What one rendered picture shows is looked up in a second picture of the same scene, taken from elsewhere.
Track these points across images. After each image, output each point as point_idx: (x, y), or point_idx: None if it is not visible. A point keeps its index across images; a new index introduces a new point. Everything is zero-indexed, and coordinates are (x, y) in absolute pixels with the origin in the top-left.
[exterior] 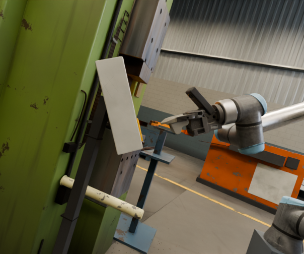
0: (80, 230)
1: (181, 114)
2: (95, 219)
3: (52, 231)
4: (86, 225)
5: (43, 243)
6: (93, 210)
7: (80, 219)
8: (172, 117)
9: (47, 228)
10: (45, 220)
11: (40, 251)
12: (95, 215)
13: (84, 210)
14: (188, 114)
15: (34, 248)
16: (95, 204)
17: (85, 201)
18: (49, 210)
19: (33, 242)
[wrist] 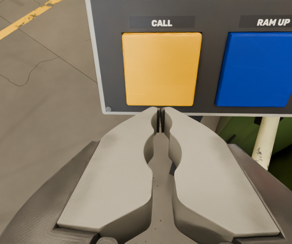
0: (278, 173)
1: (196, 209)
2: (290, 184)
3: (251, 140)
4: (283, 176)
5: (233, 138)
6: None
7: (287, 165)
8: (127, 129)
9: (242, 130)
10: (240, 122)
11: (229, 140)
12: None
13: None
14: (29, 231)
15: (225, 132)
16: None
17: None
18: (247, 117)
19: (224, 128)
